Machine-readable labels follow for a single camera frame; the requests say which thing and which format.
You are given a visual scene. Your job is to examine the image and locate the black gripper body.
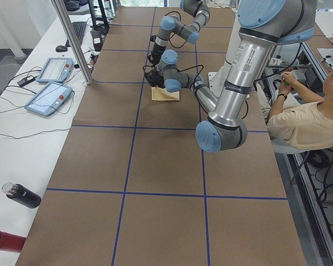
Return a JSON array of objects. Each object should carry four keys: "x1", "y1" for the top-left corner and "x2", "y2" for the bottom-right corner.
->
[
  {"x1": 144, "y1": 69, "x2": 165, "y2": 89},
  {"x1": 147, "y1": 51, "x2": 163, "y2": 66}
]

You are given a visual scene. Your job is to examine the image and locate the cream long-sleeve graphic shirt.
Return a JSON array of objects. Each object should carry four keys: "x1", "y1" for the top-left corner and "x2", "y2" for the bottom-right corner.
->
[{"x1": 151, "y1": 87, "x2": 180, "y2": 101}]

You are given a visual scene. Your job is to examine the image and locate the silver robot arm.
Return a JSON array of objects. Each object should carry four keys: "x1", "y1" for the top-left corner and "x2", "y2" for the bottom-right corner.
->
[
  {"x1": 147, "y1": 0, "x2": 210, "y2": 66},
  {"x1": 144, "y1": 1, "x2": 317, "y2": 152}
]

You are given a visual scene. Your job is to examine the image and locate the blue tape line lengthwise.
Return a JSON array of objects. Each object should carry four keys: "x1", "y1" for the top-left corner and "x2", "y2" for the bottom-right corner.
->
[{"x1": 110, "y1": 7, "x2": 157, "y2": 266}]

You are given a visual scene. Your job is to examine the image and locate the black monitor stand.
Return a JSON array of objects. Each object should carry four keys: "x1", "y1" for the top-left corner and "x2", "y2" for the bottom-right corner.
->
[{"x1": 88, "y1": 0, "x2": 110, "y2": 35}]

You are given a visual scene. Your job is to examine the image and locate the black keyboard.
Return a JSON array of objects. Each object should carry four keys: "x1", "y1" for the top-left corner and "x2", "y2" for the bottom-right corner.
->
[{"x1": 72, "y1": 21, "x2": 87, "y2": 45}]

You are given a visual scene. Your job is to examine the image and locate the black computer mouse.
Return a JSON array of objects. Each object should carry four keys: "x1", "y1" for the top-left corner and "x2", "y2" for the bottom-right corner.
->
[{"x1": 55, "y1": 45, "x2": 68, "y2": 53}]

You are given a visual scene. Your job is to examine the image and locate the blue teach pendant far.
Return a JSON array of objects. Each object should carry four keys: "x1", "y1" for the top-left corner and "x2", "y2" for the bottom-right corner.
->
[{"x1": 36, "y1": 57, "x2": 74, "y2": 84}]

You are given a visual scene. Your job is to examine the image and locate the blue teach pendant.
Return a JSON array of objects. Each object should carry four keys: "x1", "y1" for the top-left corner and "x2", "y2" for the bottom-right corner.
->
[
  {"x1": 24, "y1": 81, "x2": 73, "y2": 117},
  {"x1": 36, "y1": 57, "x2": 74, "y2": 84}
]

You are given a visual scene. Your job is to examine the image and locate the blue teach pendant near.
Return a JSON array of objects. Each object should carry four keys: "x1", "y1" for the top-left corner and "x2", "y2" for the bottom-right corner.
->
[{"x1": 24, "y1": 81, "x2": 73, "y2": 117}]

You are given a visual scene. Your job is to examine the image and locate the white side desk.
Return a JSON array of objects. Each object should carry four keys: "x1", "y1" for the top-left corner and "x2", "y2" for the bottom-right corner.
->
[{"x1": 0, "y1": 8, "x2": 117, "y2": 266}]

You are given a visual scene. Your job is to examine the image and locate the seated person beige shirt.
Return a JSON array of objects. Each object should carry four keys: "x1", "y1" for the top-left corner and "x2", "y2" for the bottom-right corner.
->
[{"x1": 258, "y1": 71, "x2": 333, "y2": 150}]

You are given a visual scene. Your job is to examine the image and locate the black water bottle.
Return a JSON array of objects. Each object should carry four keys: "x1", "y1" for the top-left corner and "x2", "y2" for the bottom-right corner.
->
[{"x1": 2, "y1": 182, "x2": 41, "y2": 208}]

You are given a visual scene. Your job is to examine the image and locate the red cylinder bottle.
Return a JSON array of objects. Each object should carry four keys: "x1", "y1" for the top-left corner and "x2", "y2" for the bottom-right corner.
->
[{"x1": 0, "y1": 231, "x2": 26, "y2": 253}]

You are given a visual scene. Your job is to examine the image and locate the black braided left cable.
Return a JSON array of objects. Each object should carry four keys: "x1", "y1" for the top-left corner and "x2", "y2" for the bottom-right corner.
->
[{"x1": 143, "y1": 64, "x2": 206, "y2": 89}]

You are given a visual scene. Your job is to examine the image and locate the aluminium frame post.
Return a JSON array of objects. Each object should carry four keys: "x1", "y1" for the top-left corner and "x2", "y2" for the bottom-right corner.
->
[{"x1": 51, "y1": 0, "x2": 93, "y2": 85}]

